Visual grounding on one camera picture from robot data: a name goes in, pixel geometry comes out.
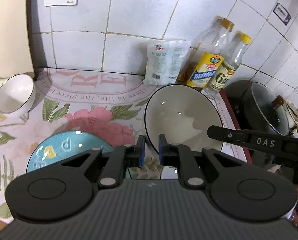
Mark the black wok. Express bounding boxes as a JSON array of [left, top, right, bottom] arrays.
[[225, 79, 293, 135]]

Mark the yellow label glass bottle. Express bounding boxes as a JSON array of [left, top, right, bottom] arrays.
[[186, 17, 235, 88]]

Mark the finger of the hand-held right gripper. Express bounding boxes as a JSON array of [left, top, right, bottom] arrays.
[[206, 125, 285, 153]]

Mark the white salt bag red print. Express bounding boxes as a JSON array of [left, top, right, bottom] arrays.
[[144, 41, 177, 85]]

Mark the glass wok lid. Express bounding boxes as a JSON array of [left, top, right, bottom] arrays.
[[250, 82, 292, 134]]

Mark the purple wall sticker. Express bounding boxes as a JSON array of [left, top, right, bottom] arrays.
[[273, 2, 292, 26]]

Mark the beige cutting board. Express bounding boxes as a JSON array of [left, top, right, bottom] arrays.
[[0, 0, 43, 80]]

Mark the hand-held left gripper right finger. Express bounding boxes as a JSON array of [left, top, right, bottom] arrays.
[[158, 134, 242, 188]]

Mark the clear vinegar bottle yellow cap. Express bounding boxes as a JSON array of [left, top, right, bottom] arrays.
[[203, 31, 252, 95]]

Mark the plain white bowl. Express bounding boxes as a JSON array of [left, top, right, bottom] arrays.
[[161, 166, 298, 221]]

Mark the blue egg print plate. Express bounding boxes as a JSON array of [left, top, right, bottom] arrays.
[[26, 131, 114, 174]]

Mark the large white ribbed bowl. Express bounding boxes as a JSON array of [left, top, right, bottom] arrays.
[[144, 84, 224, 155]]

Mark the clear white salt bag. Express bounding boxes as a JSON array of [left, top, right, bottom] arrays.
[[173, 40, 191, 84]]

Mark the floral table mat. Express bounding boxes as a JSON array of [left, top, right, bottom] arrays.
[[0, 67, 239, 224]]

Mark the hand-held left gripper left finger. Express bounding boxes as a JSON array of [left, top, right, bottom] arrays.
[[61, 135, 146, 188]]

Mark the small white bowl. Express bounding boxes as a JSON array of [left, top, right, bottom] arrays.
[[0, 74, 36, 115]]

